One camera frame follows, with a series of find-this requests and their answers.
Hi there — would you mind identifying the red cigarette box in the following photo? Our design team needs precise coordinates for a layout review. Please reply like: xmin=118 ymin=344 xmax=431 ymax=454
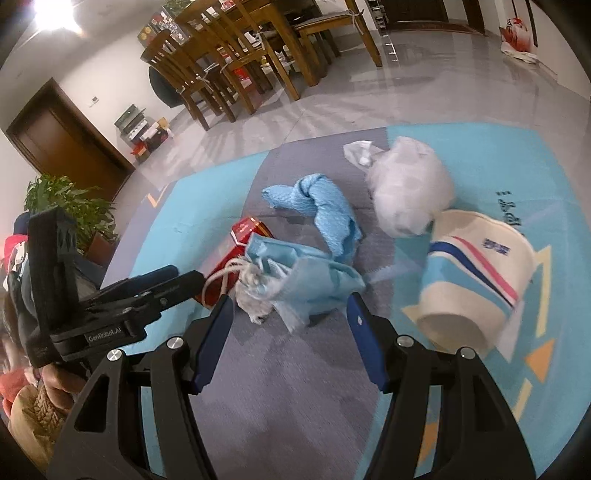
xmin=197 ymin=217 xmax=273 ymax=308

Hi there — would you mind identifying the striped white paper cup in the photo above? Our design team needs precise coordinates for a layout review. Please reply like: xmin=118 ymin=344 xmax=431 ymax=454
xmin=417 ymin=210 xmax=536 ymax=356

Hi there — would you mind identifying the light blue face mask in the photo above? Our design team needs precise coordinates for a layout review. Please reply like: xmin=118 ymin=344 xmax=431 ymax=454
xmin=202 ymin=232 xmax=367 ymax=334

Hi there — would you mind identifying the white plastic bag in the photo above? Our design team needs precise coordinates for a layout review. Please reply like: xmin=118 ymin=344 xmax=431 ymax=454
xmin=342 ymin=136 xmax=456 ymax=238

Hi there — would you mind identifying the person's left hand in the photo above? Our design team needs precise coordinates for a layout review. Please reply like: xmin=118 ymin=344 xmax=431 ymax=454
xmin=40 ymin=364 xmax=86 ymax=414

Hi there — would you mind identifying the potted green plant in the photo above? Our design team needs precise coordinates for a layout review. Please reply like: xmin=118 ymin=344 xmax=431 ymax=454
xmin=24 ymin=174 xmax=118 ymax=268

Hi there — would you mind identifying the blue patterned floor mat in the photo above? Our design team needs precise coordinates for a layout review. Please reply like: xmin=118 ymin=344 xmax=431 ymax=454
xmin=105 ymin=123 xmax=590 ymax=479

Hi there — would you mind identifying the brown interior door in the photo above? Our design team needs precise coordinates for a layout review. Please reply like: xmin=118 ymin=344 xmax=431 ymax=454
xmin=6 ymin=79 xmax=135 ymax=201

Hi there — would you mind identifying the wooden chair front left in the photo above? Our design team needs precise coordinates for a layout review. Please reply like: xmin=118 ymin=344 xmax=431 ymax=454
xmin=141 ymin=30 xmax=235 ymax=131

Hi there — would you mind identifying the light blue twisted cloth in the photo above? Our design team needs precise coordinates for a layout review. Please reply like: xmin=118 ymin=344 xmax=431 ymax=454
xmin=262 ymin=173 xmax=363 ymax=264

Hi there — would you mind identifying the wooden chair front middle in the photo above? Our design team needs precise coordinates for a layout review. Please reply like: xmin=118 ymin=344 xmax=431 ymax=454
xmin=175 ymin=1 xmax=301 ymax=114

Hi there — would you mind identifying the wooden dining table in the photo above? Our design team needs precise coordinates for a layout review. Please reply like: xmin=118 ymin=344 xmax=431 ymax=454
xmin=184 ymin=0 xmax=325 ymax=100

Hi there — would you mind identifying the wooden chair by door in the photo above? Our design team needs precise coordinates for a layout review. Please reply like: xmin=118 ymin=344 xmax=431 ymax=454
xmin=294 ymin=0 xmax=383 ymax=68

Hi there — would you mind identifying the red gift bag on floor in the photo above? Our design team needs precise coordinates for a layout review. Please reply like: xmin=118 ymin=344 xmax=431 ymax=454
xmin=499 ymin=17 xmax=533 ymax=53

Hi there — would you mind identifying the metal step rack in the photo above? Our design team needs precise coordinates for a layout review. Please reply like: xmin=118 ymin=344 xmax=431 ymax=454
xmin=367 ymin=0 xmax=400 ymax=63

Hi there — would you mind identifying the stack of boxes by wall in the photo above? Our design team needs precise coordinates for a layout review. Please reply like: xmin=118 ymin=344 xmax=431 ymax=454
xmin=114 ymin=104 xmax=174 ymax=164

